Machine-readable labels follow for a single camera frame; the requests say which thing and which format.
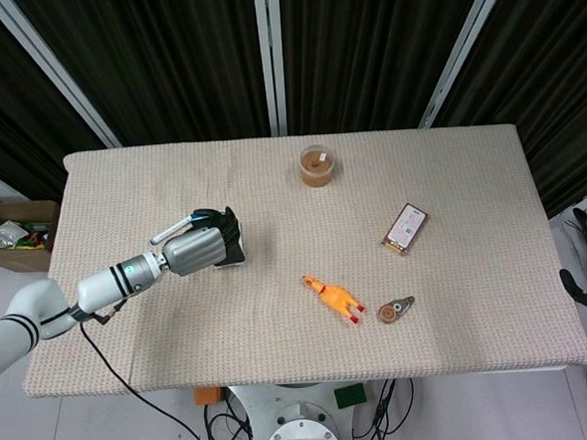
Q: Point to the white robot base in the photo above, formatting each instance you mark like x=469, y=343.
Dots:
x=301, y=429

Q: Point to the beige waffle tablecloth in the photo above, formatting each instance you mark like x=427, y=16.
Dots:
x=281, y=340

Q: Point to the colourful small toy pieces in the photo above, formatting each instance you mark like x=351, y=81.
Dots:
x=30, y=241

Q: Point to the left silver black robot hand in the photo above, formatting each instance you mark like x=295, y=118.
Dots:
x=196, y=251

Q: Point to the orange block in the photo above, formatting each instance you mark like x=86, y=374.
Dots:
x=207, y=396

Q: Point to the black pleated curtain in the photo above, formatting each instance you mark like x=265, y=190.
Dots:
x=164, y=63

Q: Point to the brown cardboard box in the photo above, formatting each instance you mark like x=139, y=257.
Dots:
x=4, y=210

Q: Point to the clear jar of rubber bands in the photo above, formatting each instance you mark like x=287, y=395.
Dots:
x=316, y=171

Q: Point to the clear plastic bag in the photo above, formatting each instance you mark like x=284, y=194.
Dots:
x=0, y=234

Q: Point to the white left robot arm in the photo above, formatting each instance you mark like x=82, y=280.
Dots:
x=108, y=283

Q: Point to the brown correction tape dispenser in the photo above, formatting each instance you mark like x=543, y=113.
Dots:
x=389, y=314

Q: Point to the yellow rubber chicken toy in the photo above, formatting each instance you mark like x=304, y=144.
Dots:
x=335, y=297

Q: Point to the green block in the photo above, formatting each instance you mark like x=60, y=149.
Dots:
x=350, y=396

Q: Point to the white blue marker pen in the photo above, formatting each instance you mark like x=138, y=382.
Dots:
x=169, y=231

